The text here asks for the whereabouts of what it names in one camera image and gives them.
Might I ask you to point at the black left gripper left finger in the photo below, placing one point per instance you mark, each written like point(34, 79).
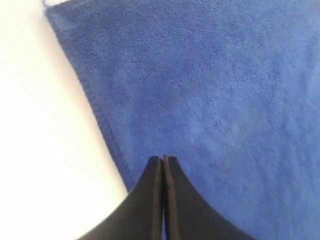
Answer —
point(140, 215)

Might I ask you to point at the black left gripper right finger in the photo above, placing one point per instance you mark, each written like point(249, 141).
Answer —
point(187, 216)

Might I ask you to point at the blue microfibre towel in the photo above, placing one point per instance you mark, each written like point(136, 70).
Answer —
point(229, 87)

